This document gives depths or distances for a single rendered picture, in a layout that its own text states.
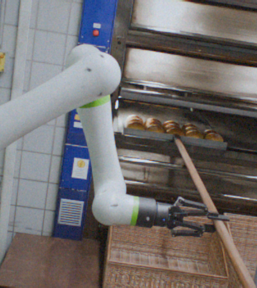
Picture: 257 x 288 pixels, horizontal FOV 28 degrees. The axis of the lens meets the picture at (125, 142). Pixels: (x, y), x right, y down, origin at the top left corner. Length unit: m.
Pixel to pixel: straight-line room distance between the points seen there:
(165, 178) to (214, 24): 0.81
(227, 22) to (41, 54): 0.91
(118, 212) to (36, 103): 0.43
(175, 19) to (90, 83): 1.21
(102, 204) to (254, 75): 1.32
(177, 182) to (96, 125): 1.15
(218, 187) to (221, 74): 0.58
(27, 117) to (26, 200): 1.41
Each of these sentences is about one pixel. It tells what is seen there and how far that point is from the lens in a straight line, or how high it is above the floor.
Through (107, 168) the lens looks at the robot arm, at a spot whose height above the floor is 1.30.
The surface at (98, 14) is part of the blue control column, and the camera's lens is 2.48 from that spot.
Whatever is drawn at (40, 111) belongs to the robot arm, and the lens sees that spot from 1.36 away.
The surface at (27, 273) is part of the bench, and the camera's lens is 2.42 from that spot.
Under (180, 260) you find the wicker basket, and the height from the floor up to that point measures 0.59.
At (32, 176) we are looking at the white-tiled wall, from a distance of 2.69.
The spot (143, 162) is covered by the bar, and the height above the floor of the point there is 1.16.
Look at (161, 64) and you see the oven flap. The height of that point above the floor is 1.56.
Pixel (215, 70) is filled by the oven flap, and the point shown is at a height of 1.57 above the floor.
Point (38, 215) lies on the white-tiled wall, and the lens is 2.76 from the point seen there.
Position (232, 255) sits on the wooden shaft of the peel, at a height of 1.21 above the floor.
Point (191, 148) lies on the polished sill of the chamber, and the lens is 2.63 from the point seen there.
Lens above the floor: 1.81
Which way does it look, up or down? 15 degrees down
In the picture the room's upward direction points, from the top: 9 degrees clockwise
